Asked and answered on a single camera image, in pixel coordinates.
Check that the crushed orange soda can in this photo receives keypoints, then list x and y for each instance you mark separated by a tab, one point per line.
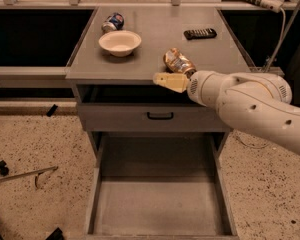
176	62

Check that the small black block on floor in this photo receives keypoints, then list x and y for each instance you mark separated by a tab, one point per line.
52	110

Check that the closed drawer with black handle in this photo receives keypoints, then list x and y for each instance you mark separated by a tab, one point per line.
149	118

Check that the open grey bottom drawer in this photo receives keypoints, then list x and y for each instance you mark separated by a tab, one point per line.
159	187

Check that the black object at left edge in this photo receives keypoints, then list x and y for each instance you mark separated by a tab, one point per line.
4	170

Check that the black object at bottom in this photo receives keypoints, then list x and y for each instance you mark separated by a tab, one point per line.
57	234

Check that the metal rod on floor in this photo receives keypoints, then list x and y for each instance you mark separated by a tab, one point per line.
35	172

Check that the blue pepsi can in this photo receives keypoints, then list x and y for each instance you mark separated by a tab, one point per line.
114	22

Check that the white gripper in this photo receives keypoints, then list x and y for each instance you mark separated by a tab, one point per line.
195	85

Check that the black remote control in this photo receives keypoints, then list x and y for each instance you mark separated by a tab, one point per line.
207	33

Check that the white bowl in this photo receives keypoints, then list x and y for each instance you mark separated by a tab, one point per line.
120	43

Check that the grey drawer cabinet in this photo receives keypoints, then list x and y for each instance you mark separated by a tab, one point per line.
98	77

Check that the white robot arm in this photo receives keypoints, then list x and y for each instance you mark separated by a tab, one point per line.
258	104

